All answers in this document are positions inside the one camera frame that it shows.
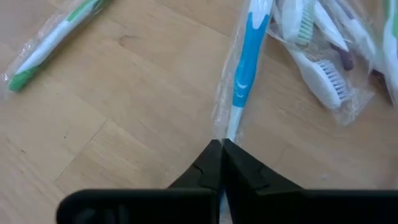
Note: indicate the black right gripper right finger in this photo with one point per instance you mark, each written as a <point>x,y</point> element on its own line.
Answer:
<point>242,186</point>

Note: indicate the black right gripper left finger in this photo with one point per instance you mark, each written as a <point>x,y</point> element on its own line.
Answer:
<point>208,174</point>

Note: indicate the blue toothbrush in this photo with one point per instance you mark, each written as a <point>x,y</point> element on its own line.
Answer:
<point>248,56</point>

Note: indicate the green toothbrush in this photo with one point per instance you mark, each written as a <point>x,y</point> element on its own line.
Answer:
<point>53,37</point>
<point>295,21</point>
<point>391,46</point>

